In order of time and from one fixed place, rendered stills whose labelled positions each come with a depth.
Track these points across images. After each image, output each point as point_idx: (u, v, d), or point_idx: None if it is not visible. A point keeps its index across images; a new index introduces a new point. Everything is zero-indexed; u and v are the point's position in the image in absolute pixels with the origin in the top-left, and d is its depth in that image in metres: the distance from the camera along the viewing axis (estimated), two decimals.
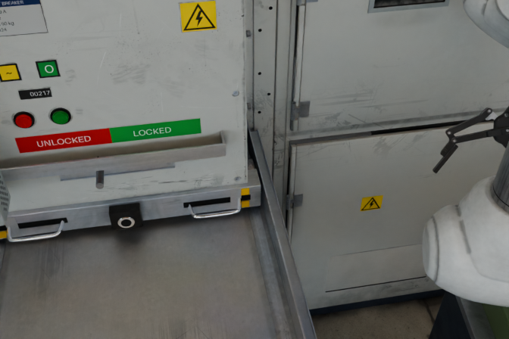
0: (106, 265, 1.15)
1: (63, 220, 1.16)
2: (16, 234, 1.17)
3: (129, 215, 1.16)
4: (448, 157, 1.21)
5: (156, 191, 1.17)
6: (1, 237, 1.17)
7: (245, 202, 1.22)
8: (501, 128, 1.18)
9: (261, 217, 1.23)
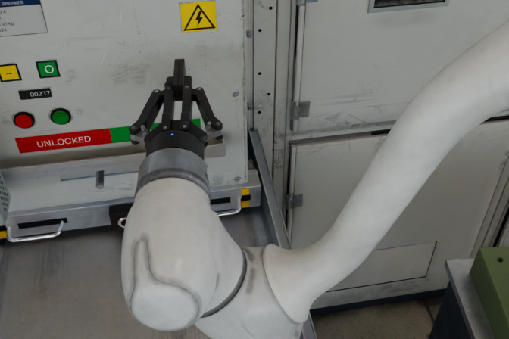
0: (106, 265, 1.15)
1: (63, 220, 1.16)
2: (16, 234, 1.17)
3: None
4: None
5: None
6: (1, 237, 1.17)
7: (245, 202, 1.22)
8: None
9: (261, 217, 1.23)
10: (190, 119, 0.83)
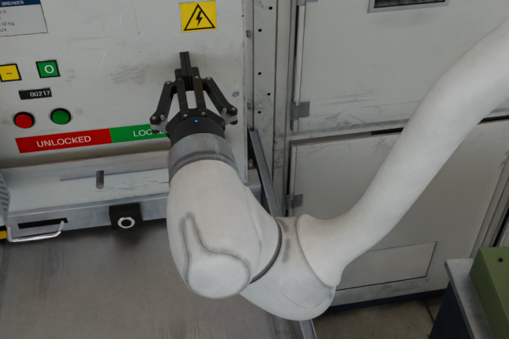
0: (106, 265, 1.15)
1: (63, 220, 1.16)
2: (16, 234, 1.17)
3: (129, 216, 1.16)
4: None
5: (156, 191, 1.17)
6: (1, 237, 1.17)
7: None
8: None
9: None
10: None
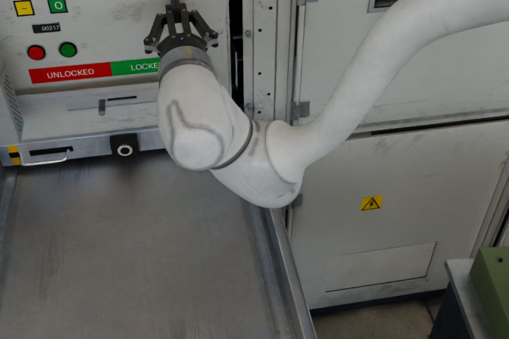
0: (106, 265, 1.15)
1: (69, 148, 1.32)
2: (27, 160, 1.32)
3: (128, 144, 1.31)
4: None
5: (151, 123, 1.33)
6: (15, 164, 1.32)
7: None
8: None
9: (261, 217, 1.23)
10: (191, 32, 1.04)
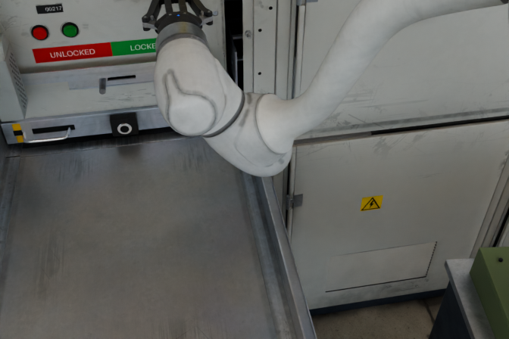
0: (106, 265, 1.15)
1: (70, 127, 1.38)
2: (30, 138, 1.38)
3: (127, 122, 1.37)
4: None
5: (150, 103, 1.39)
6: (19, 141, 1.38)
7: None
8: None
9: (261, 217, 1.23)
10: None
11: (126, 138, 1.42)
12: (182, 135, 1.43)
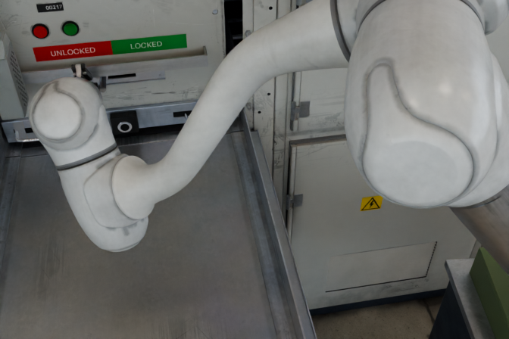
0: (106, 265, 1.15)
1: None
2: (23, 138, 1.38)
3: (128, 120, 1.37)
4: None
5: (150, 101, 1.39)
6: None
7: None
8: None
9: (261, 217, 1.23)
10: None
11: (126, 138, 1.42)
12: None
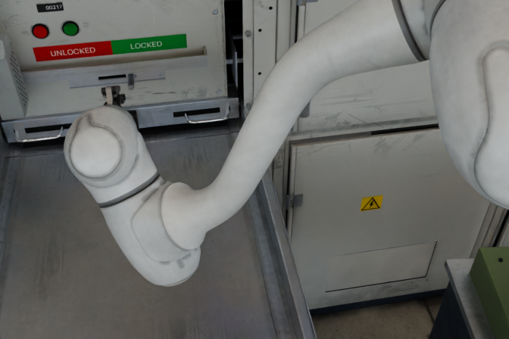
0: (106, 265, 1.15)
1: (63, 126, 1.38)
2: (23, 138, 1.38)
3: None
4: None
5: (150, 101, 1.39)
6: None
7: None
8: None
9: (261, 217, 1.23)
10: None
11: None
12: (182, 135, 1.43)
